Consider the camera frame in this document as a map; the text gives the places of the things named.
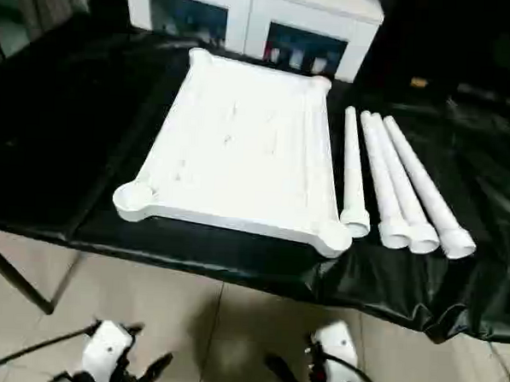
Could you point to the white plastic table top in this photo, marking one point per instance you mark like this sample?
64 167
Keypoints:
240 147

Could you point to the black table mat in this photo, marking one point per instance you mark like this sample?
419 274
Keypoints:
69 147

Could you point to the black metal table frame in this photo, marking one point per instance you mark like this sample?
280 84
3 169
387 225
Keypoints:
15 274

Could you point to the small yellow label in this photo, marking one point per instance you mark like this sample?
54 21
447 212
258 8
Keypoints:
419 82

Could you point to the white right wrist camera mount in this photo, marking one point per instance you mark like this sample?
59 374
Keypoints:
336 345

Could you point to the white plastic table leg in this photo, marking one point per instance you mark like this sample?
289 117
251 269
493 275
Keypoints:
439 209
378 172
352 170
410 207

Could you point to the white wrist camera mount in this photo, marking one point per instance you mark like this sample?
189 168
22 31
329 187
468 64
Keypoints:
107 350
336 345

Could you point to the small white bottle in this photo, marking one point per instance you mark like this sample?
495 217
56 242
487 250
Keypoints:
318 62
277 54
296 58

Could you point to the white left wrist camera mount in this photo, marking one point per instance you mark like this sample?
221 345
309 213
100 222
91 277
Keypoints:
107 350

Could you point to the white glass-door cabinet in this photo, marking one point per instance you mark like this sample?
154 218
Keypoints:
251 11

